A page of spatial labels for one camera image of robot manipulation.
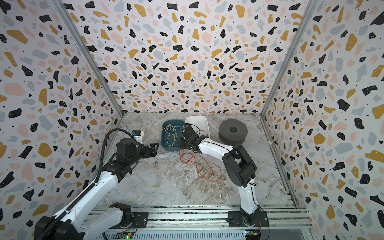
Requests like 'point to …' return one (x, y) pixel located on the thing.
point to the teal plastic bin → (178, 124)
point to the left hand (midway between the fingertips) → (151, 142)
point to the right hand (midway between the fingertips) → (176, 139)
